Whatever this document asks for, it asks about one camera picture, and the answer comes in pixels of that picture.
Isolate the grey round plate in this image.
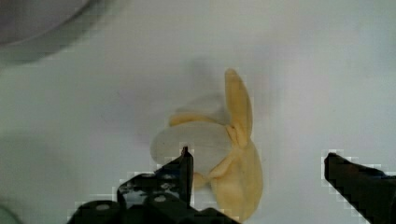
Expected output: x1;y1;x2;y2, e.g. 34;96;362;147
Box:
0;0;94;46

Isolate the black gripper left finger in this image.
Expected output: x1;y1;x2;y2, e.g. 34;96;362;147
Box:
66;148;240;224

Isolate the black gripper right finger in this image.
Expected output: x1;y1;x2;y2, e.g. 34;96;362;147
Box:
324;153;396;224

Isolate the yellow plush peeled banana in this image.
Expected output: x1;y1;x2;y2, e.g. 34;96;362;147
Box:
150;68;263;222

